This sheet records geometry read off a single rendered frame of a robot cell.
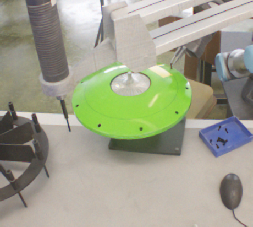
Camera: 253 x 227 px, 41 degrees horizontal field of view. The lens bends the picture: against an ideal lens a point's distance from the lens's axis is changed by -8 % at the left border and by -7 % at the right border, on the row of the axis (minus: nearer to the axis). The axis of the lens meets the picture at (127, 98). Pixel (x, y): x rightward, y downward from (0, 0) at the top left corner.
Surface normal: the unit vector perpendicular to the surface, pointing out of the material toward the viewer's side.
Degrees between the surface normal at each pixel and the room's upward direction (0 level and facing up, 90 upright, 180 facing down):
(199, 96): 0
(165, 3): 9
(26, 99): 0
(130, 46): 90
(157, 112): 22
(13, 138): 86
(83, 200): 0
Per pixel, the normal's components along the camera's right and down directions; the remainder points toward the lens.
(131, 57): 0.35, 0.56
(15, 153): -0.11, 0.58
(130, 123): -0.08, -0.46
